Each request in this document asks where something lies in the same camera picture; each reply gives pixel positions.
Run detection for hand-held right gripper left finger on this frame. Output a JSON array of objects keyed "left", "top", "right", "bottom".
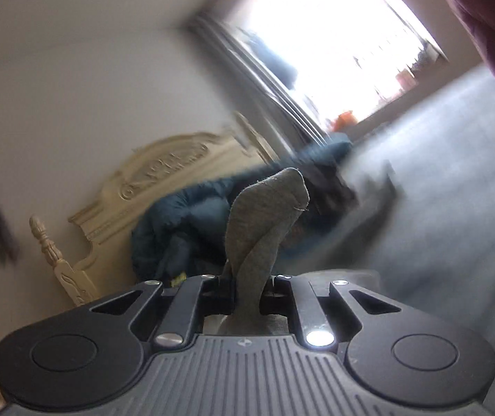
[{"left": 89, "top": 274, "right": 231, "bottom": 351}]

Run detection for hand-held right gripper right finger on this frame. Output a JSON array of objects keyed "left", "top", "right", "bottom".
[{"left": 261, "top": 274, "right": 403, "bottom": 351}]

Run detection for grey hoodie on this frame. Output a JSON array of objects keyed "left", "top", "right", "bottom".
[{"left": 204, "top": 167, "right": 311, "bottom": 336}]

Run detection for dark blue pillow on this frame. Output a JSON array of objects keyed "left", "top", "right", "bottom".
[{"left": 131, "top": 132, "right": 354, "bottom": 287}]

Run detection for dark jacket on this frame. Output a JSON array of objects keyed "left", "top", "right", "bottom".
[{"left": 291, "top": 162, "right": 361, "bottom": 235}]

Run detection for cream carved headboard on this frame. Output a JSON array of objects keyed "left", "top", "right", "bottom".
[{"left": 29, "top": 110, "right": 278, "bottom": 308}]

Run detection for grey bed blanket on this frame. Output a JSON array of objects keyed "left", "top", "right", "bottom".
[{"left": 330, "top": 65, "right": 495, "bottom": 416}]

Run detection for orange item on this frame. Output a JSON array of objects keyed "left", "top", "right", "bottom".
[{"left": 332, "top": 112, "right": 357, "bottom": 131}]

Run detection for grey curtain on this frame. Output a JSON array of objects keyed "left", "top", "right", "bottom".
[{"left": 184, "top": 11, "right": 330, "bottom": 148}]

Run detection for window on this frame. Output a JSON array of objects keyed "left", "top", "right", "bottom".
[{"left": 225, "top": 0, "right": 447, "bottom": 139}]

